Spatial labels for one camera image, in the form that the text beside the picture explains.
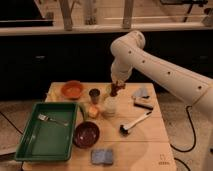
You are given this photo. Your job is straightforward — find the dark grape bunch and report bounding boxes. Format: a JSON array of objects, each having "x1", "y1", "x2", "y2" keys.
[{"x1": 110, "y1": 81, "x2": 125, "y2": 97}]

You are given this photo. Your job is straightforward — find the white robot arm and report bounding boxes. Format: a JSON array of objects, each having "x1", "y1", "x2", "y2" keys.
[{"x1": 110, "y1": 30, "x2": 213, "y2": 124}]

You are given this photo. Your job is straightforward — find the green plastic cup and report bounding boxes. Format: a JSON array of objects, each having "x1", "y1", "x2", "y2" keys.
[{"x1": 106, "y1": 84, "x2": 111, "y2": 96}]

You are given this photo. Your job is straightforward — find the white paper cup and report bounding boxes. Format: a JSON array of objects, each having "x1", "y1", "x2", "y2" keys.
[{"x1": 104, "y1": 96, "x2": 117, "y2": 115}]

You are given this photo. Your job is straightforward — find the orange fruit toy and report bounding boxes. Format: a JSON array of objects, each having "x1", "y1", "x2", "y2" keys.
[{"x1": 88, "y1": 106, "x2": 99, "y2": 118}]

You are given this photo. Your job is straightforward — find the orange bowl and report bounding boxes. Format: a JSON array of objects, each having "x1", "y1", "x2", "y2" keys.
[{"x1": 61, "y1": 80, "x2": 84, "y2": 99}]

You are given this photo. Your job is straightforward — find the grey blue cloth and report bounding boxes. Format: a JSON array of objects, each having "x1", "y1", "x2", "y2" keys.
[{"x1": 132, "y1": 88, "x2": 149, "y2": 99}]

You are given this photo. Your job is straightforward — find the black rectangular eraser block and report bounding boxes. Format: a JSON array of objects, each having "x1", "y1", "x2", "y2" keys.
[{"x1": 134, "y1": 102, "x2": 154, "y2": 110}]

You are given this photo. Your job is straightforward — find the maroon bowl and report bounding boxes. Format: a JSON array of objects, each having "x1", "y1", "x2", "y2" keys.
[{"x1": 73, "y1": 121, "x2": 100, "y2": 149}]

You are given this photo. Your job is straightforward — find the metal fork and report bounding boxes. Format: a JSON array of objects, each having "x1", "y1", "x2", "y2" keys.
[{"x1": 38, "y1": 114, "x2": 68, "y2": 126}]

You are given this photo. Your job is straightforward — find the blue sponge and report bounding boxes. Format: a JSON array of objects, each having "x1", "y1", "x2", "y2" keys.
[{"x1": 91, "y1": 149, "x2": 114, "y2": 165}]

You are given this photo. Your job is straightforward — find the green plastic tray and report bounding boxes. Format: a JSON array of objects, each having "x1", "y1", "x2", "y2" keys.
[{"x1": 15, "y1": 102, "x2": 78, "y2": 162}]

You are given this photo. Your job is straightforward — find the white handled dish brush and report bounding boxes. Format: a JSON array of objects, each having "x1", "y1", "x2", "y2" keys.
[{"x1": 119, "y1": 112, "x2": 151, "y2": 136}]

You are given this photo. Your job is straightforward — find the black cable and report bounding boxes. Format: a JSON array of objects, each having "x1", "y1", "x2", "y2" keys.
[{"x1": 169, "y1": 105, "x2": 198, "y2": 171}]

